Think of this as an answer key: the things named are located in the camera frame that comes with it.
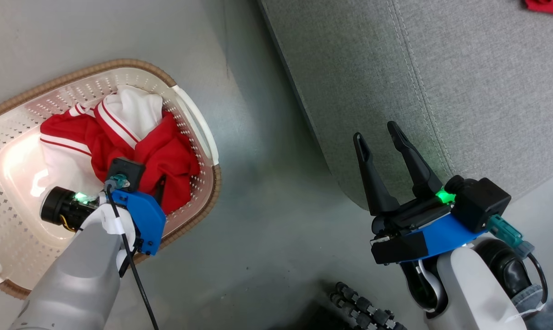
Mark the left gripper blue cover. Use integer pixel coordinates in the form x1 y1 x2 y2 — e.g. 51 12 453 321
40 175 167 256

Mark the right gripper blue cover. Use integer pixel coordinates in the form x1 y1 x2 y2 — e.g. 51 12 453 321
353 121 487 265

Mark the red garment white striped collar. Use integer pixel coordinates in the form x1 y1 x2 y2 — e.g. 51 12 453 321
38 84 202 216

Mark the plain red garment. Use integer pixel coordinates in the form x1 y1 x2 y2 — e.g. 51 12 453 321
525 0 553 18

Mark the grey fabric sofa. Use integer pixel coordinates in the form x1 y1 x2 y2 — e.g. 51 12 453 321
257 0 553 212

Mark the white perforated laundry basket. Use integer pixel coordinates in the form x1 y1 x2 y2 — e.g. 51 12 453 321
0 58 222 301

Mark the teal left camera connector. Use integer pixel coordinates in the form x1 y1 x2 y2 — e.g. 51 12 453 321
107 174 131 190

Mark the teal camera connector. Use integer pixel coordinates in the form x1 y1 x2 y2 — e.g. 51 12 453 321
486 214 536 259
107 174 131 190

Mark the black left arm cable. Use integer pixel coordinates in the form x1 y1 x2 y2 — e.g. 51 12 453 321
104 183 160 330

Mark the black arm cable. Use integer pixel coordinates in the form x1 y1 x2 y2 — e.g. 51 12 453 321
526 252 549 307
104 183 160 330

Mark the teal right camera connector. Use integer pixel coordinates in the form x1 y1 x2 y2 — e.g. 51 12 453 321
486 214 536 259

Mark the black ribbed cable conduit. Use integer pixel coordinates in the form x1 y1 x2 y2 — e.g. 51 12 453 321
329 281 408 330

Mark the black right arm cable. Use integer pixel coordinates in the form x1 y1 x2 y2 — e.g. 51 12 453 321
526 252 549 307

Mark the blue-grey fabric cable sleeve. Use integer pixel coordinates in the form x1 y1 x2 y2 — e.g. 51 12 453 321
505 284 553 330

